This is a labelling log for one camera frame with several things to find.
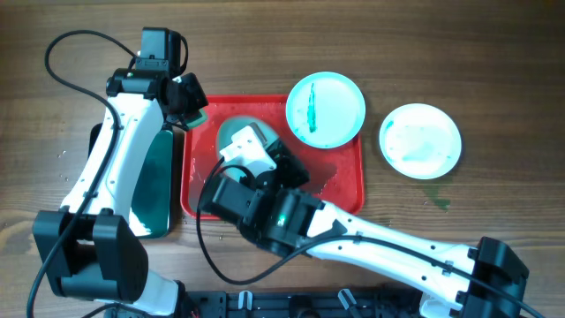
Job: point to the dark green water tray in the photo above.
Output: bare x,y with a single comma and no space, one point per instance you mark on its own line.
149,216

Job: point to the white plate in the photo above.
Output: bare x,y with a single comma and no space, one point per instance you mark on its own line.
420,141
325,110
234,124

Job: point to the red plastic tray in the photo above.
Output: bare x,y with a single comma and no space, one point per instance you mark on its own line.
336,174

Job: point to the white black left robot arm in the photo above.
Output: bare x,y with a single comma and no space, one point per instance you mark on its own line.
87,247

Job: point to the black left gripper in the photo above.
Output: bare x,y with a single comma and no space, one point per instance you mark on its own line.
197,98

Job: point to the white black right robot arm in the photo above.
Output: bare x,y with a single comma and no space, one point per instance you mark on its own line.
487,280

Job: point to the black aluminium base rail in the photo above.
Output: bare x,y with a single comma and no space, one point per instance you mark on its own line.
380,302

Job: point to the green sponge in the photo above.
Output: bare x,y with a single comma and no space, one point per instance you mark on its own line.
195,119

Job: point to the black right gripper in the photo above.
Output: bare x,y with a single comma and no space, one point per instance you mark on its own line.
274,155

